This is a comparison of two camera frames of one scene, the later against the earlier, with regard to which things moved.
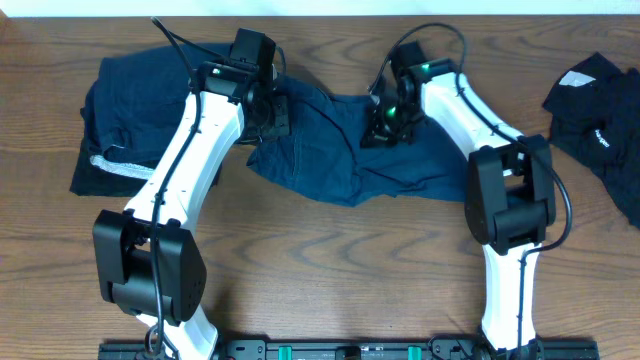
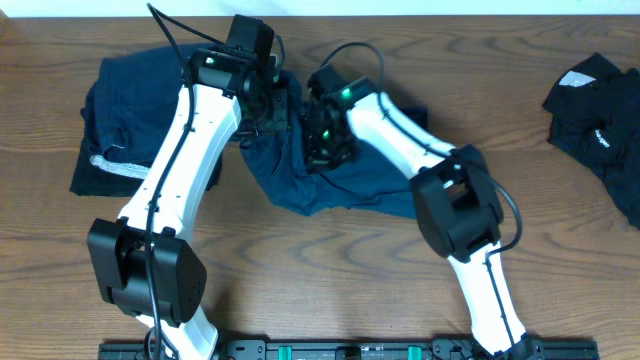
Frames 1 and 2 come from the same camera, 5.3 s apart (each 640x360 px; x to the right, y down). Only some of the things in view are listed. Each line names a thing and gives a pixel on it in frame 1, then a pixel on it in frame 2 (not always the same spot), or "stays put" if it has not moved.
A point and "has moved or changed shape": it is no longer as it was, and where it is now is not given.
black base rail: (352, 349) stays put
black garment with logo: (596, 117) stays put
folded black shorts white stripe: (101, 176) stays put
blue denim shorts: (319, 154) has moved or changed shape
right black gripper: (379, 132) -> (323, 145)
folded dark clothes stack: (135, 100) stays put
